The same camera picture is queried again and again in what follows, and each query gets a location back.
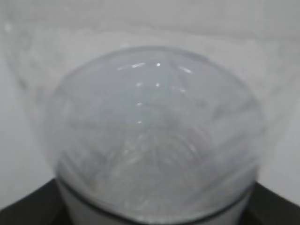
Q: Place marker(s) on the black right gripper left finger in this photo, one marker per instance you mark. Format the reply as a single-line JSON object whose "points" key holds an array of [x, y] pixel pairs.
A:
{"points": [[42, 207]]}

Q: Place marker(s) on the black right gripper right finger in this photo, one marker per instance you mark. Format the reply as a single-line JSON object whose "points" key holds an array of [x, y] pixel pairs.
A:
{"points": [[267, 208]]}

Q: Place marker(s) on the clear water bottle red label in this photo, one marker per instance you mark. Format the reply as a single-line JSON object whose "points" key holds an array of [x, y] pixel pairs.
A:
{"points": [[155, 112]]}

